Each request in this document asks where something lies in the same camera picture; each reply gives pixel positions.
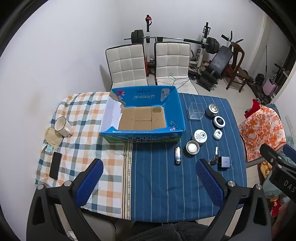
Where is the blue cardboard box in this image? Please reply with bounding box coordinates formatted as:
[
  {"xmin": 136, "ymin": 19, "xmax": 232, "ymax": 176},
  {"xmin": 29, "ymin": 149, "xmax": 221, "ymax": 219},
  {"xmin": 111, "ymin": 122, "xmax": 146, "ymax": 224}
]
[{"xmin": 99, "ymin": 85, "xmax": 186, "ymax": 144}]

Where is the white round lid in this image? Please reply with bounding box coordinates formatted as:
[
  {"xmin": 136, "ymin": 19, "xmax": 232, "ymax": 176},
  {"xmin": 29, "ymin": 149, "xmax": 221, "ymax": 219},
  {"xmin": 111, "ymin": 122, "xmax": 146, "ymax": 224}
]
[{"xmin": 192, "ymin": 129, "xmax": 208, "ymax": 144}]

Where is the silver tin with gold top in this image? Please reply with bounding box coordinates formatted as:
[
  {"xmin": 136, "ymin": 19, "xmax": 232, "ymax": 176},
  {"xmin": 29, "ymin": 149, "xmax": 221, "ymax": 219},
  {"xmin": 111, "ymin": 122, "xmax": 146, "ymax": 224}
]
[{"xmin": 206, "ymin": 104, "xmax": 219, "ymax": 118}]

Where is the black weight bench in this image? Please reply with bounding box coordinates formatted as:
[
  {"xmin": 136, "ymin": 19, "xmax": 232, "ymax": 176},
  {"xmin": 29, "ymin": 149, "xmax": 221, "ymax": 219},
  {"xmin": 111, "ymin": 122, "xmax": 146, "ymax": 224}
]
[{"xmin": 196, "ymin": 45, "xmax": 233, "ymax": 92}]

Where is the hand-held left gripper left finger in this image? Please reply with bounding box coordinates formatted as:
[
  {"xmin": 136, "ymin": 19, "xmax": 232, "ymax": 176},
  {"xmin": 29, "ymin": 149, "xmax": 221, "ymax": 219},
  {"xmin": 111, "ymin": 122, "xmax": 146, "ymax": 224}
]
[{"xmin": 26, "ymin": 158, "xmax": 104, "ymax": 241}]

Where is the purple bin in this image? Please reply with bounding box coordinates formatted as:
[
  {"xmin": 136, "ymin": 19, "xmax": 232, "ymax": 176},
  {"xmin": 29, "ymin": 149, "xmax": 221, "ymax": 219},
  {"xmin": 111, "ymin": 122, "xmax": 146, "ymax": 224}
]
[{"xmin": 264, "ymin": 78, "xmax": 278, "ymax": 95}]

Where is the tin with white candle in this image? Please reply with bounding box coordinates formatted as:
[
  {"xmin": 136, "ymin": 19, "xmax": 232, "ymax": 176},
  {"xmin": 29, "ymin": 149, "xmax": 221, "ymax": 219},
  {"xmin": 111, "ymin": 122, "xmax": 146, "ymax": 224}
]
[{"xmin": 186, "ymin": 140, "xmax": 200, "ymax": 155}]

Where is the white mug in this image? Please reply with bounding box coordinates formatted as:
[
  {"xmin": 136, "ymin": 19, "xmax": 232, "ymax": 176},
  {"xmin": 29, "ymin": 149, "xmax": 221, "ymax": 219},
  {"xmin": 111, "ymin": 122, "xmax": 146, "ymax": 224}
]
[{"xmin": 54, "ymin": 116, "xmax": 73, "ymax": 137}]

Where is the white padded chair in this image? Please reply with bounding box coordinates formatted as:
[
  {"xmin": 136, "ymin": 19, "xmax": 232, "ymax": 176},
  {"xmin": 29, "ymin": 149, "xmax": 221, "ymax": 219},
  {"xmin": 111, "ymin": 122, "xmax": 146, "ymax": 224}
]
[
  {"xmin": 154, "ymin": 42, "xmax": 199, "ymax": 95},
  {"xmin": 105, "ymin": 44, "xmax": 149, "ymax": 92}
]

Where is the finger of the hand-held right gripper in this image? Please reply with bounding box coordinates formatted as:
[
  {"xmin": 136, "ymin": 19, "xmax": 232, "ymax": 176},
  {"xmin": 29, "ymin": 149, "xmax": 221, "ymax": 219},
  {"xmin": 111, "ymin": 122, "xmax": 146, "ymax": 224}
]
[
  {"xmin": 259, "ymin": 143, "xmax": 281, "ymax": 166},
  {"xmin": 283, "ymin": 145, "xmax": 296, "ymax": 161}
]

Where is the clear plastic box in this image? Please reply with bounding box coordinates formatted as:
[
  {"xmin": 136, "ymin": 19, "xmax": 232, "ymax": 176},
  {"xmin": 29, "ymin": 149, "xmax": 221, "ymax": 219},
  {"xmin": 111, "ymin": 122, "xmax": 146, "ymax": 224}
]
[{"xmin": 188, "ymin": 102, "xmax": 205, "ymax": 120}]

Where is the bunch of keys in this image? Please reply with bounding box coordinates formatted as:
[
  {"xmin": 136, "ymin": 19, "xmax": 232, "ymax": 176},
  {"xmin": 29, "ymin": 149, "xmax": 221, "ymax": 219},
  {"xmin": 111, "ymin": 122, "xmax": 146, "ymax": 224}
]
[{"xmin": 208, "ymin": 146, "xmax": 220, "ymax": 165}]

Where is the white wire hanger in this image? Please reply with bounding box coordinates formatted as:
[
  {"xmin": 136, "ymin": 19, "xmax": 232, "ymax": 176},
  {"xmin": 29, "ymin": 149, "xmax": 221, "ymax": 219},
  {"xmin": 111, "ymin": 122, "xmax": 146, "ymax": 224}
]
[{"xmin": 155, "ymin": 73, "xmax": 192, "ymax": 90}]

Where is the brown wooden chair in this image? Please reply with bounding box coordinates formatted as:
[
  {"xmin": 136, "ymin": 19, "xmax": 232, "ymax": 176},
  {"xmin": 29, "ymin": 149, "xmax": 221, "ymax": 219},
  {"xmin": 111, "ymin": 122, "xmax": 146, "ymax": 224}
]
[{"xmin": 225, "ymin": 42, "xmax": 245, "ymax": 93}]

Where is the round tin with black lid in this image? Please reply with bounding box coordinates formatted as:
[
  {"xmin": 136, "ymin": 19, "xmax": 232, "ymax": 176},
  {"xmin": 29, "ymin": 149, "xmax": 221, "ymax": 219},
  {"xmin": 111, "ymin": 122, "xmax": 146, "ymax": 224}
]
[{"xmin": 213, "ymin": 115, "xmax": 226, "ymax": 128}]

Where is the dark fleece clothing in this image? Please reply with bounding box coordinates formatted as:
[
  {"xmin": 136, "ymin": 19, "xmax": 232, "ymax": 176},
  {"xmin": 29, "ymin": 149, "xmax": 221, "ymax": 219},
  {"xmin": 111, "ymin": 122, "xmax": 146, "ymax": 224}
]
[{"xmin": 133, "ymin": 221, "xmax": 208, "ymax": 241}]

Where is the colourful cloth pile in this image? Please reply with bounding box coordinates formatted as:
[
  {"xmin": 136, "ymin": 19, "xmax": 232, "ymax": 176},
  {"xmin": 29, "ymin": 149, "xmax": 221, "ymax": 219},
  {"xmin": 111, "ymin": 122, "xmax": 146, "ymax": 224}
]
[{"xmin": 260, "ymin": 162, "xmax": 287, "ymax": 217}]

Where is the blue striped cloth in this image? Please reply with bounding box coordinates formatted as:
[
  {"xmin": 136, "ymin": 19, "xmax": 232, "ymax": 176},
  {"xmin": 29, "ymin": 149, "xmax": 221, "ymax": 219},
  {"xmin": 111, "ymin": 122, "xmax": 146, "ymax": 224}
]
[{"xmin": 129, "ymin": 93, "xmax": 247, "ymax": 220}]

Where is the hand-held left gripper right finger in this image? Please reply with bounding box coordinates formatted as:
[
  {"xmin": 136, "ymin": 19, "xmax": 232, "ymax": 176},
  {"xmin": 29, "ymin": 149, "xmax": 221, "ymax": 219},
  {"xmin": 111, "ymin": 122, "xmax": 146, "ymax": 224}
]
[{"xmin": 195, "ymin": 158, "xmax": 272, "ymax": 241}]

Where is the barbell on rack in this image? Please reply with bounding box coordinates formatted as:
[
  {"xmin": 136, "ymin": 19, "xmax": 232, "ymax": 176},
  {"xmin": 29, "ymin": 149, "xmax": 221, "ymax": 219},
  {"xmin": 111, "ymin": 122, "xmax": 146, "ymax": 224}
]
[{"xmin": 143, "ymin": 15, "xmax": 212, "ymax": 76}]

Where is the plaid blanket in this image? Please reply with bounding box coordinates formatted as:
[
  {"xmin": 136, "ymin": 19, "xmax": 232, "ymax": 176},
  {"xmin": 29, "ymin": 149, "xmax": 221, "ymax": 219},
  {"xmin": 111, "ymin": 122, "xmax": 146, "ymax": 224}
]
[{"xmin": 35, "ymin": 91, "xmax": 133, "ymax": 219}]

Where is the red cloth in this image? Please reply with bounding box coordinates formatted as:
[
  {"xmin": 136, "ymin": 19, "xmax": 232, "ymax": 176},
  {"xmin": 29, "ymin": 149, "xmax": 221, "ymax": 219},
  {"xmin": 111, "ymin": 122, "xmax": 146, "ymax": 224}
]
[{"xmin": 245, "ymin": 98, "xmax": 262, "ymax": 118}]

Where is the black phone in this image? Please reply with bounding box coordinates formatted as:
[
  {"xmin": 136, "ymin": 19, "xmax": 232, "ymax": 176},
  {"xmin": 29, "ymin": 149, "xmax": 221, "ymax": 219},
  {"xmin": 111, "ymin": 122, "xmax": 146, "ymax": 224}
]
[{"xmin": 49, "ymin": 152, "xmax": 62, "ymax": 180}]

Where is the grey charger cube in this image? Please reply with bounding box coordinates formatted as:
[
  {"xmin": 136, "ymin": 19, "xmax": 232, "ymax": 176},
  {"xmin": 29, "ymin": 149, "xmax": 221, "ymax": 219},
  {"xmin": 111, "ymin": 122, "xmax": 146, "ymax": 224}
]
[{"xmin": 217, "ymin": 156, "xmax": 231, "ymax": 171}]

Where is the orange floral cloth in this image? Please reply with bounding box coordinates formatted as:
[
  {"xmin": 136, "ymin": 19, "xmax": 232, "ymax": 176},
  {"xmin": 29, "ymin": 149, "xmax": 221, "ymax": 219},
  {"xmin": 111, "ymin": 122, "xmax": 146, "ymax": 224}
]
[{"xmin": 238, "ymin": 105, "xmax": 287, "ymax": 163}]

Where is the barbell with black plates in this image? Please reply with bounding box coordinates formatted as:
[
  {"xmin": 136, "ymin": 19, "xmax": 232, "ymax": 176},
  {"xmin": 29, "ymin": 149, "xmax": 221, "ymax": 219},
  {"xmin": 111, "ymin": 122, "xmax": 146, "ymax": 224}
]
[{"xmin": 124, "ymin": 29, "xmax": 220, "ymax": 55}]

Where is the beige cloth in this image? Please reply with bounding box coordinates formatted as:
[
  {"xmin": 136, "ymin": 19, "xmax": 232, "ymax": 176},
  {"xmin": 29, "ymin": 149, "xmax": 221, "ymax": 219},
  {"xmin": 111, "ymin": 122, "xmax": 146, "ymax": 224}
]
[{"xmin": 44, "ymin": 127, "xmax": 63, "ymax": 151}]

